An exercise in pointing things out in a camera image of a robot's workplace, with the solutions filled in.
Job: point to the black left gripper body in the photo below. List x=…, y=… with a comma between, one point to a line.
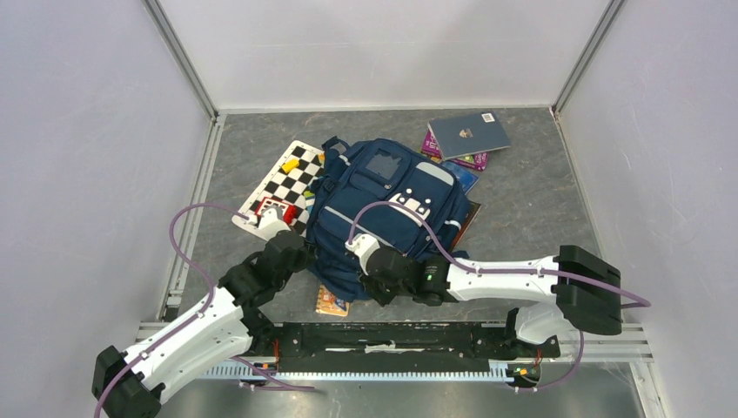
x=303, y=260

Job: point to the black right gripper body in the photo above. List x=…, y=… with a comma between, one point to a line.
x=381, y=293

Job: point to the navy blue student backpack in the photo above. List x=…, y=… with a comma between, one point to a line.
x=387, y=190

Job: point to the dark blue hardcover book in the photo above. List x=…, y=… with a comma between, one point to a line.
x=469, y=134

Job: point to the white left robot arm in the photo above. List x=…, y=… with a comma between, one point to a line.
x=227, y=322

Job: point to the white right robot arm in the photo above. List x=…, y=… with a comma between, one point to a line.
x=573, y=289

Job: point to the red window toy block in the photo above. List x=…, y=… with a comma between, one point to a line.
x=288, y=211

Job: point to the orange spiral notebook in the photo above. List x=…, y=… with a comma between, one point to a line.
x=329, y=304

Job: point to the black white chessboard mat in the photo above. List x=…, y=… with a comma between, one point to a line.
x=289, y=187

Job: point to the yellow toy block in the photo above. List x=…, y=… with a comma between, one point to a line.
x=290, y=165

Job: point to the sunset cover paperback book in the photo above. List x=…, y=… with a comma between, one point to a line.
x=470, y=217

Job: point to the blue Animal Farm book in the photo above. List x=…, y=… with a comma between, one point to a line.
x=467, y=179

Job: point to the purple green paperback book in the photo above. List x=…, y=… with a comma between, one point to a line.
x=477, y=162

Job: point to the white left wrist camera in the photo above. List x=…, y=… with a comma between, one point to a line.
x=271, y=223

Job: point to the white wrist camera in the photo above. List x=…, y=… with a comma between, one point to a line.
x=271, y=223
x=363, y=246

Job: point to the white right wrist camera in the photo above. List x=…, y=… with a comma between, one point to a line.
x=363, y=246

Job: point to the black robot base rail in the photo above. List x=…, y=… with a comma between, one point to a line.
x=394, y=347

